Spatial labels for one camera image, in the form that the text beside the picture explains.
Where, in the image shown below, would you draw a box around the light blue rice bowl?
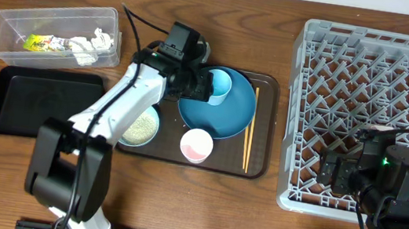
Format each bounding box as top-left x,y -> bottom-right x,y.
119,106 -> 160,147

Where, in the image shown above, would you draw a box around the clear plastic waste bin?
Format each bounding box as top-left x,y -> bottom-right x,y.
0,7 -> 121,69

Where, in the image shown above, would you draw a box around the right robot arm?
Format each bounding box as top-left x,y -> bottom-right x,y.
316,129 -> 409,229

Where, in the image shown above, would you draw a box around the yellow green snack wrapper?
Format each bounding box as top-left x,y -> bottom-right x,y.
23,34 -> 71,53

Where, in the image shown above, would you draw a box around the brown serving tray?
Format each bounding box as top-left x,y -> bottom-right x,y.
116,71 -> 279,179

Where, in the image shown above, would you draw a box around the grey dishwasher rack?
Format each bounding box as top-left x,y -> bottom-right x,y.
276,19 -> 409,223

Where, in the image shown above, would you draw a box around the pink white cup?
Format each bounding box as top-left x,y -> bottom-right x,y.
180,129 -> 214,164

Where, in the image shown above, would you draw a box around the black plastic tray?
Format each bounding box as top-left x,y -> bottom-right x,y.
0,66 -> 104,138

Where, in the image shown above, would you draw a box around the white tissue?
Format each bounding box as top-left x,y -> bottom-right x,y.
69,27 -> 114,67

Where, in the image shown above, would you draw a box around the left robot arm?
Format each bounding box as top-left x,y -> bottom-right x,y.
24,41 -> 214,229

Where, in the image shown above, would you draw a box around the light blue cup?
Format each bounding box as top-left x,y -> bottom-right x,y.
208,69 -> 232,106

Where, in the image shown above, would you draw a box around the large blue plate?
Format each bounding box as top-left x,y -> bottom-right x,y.
178,66 -> 256,140

